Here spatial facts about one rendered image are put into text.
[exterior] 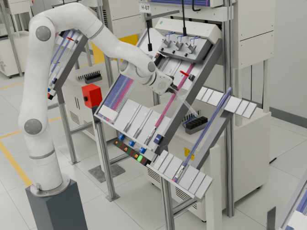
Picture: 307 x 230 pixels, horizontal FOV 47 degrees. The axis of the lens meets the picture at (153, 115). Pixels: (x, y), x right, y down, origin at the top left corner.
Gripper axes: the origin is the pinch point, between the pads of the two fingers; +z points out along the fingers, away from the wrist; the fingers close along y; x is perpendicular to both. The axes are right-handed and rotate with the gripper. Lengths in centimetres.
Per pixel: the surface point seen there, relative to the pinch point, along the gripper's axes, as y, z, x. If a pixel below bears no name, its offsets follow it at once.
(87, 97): -65, 11, 89
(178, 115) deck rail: -11.2, 12.0, -2.7
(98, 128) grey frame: -66, 11, 51
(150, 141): -31.7, 7.7, -2.8
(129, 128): -39.3, 6.6, 18.0
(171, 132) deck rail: -20.4, 11.8, -6.4
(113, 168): -113, 61, 74
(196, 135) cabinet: -23, 44, 8
